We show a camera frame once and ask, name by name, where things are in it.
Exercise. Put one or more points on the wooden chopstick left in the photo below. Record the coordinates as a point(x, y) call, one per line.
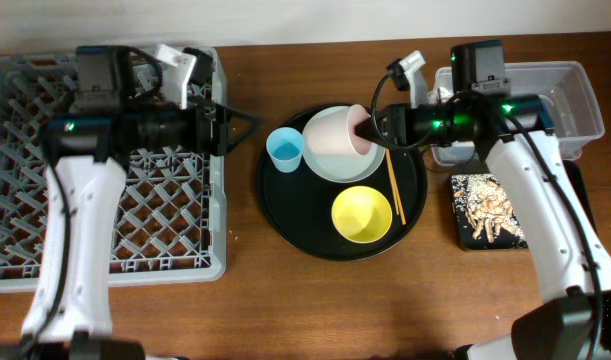
point(389, 161)

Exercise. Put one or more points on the round black serving tray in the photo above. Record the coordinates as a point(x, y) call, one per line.
point(298, 206)

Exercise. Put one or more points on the food scraps rice and peanuts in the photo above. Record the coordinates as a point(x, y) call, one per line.
point(487, 210)

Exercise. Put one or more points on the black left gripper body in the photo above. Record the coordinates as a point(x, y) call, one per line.
point(195, 140)

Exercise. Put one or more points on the light blue plastic cup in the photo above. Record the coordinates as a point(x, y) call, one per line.
point(285, 148)

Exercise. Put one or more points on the grey plastic dishwasher rack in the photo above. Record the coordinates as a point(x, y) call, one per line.
point(171, 220)

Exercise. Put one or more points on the clear plastic waste bin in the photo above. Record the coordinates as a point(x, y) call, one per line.
point(565, 91)

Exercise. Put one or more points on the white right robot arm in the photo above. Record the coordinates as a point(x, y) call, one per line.
point(514, 136)

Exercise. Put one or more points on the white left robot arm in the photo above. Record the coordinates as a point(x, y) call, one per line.
point(86, 144)

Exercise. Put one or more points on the wooden chopstick right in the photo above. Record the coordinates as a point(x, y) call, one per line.
point(399, 200)

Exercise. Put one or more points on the wooden chopstick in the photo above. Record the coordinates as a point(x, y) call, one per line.
point(399, 200)
point(389, 161)

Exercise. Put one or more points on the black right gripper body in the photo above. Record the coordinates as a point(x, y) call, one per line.
point(420, 126)

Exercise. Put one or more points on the grey round plate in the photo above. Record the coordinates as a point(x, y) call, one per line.
point(344, 169)

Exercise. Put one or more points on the pink plastic cup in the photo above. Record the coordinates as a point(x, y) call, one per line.
point(332, 132)

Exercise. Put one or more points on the yellow plastic bowl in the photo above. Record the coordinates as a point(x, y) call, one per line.
point(361, 214)

